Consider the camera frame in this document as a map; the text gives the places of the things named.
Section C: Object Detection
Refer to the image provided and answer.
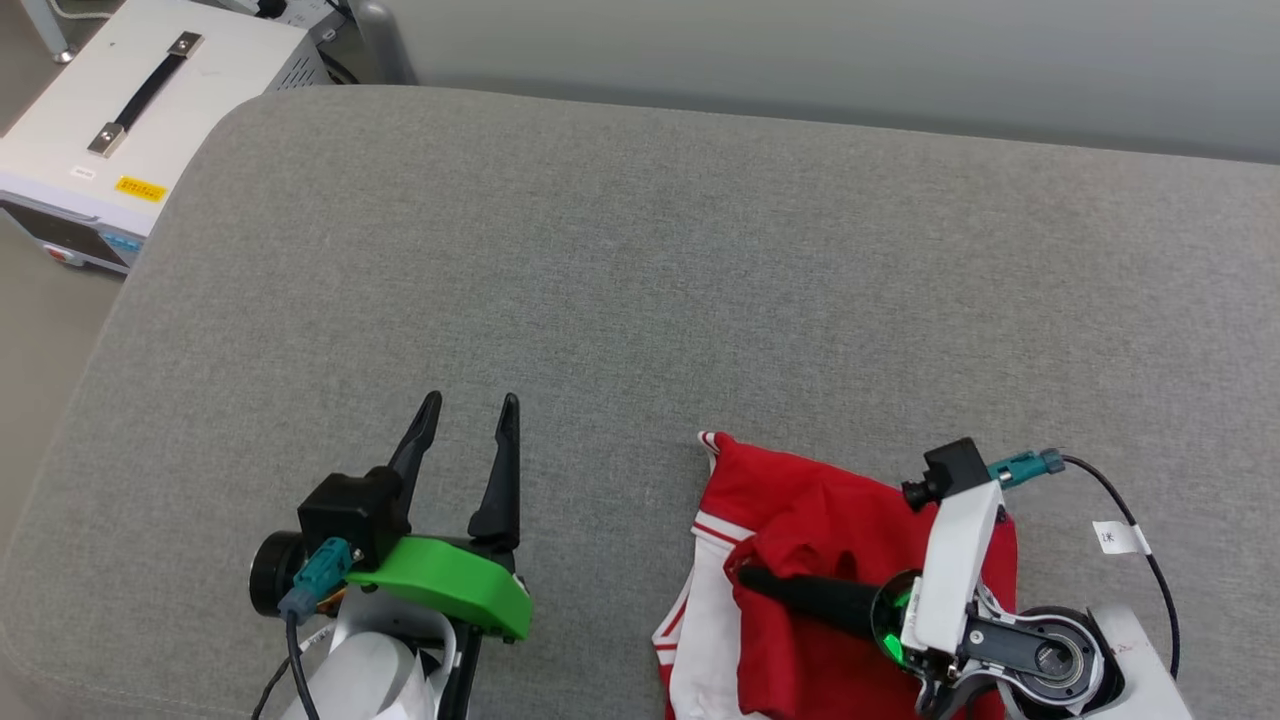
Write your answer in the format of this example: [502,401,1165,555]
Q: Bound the white paper cable tag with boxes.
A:
[1093,520,1151,556]

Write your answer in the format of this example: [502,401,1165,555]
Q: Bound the white post with grey foot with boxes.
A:
[345,0,419,86]

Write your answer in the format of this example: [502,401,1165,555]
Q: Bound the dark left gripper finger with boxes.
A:
[388,390,443,506]
[467,392,521,551]

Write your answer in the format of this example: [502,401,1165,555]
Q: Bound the white power strip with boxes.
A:
[225,0,349,29]

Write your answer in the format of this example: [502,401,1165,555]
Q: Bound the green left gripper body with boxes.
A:
[345,535,533,641]

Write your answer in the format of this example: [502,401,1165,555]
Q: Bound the white slanted frame leg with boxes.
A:
[20,0,77,64]

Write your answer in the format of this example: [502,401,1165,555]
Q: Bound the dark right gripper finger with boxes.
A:
[735,562,886,641]

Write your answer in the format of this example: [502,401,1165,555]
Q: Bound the white device box black handle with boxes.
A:
[0,0,336,276]

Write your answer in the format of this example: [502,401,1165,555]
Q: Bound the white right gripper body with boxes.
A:
[870,482,1007,701]

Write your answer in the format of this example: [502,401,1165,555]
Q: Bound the red and white shirt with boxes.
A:
[652,430,1019,720]

